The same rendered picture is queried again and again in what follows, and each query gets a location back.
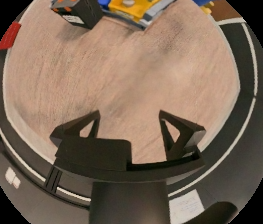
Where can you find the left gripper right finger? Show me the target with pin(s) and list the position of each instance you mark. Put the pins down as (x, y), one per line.
(190, 134)

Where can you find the grey shelf rack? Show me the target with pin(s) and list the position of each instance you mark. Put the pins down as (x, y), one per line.
(149, 15)

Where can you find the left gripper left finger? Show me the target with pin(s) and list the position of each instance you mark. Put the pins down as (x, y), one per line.
(74, 127)

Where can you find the yellow bin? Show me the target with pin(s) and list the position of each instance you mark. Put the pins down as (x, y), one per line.
(138, 8)

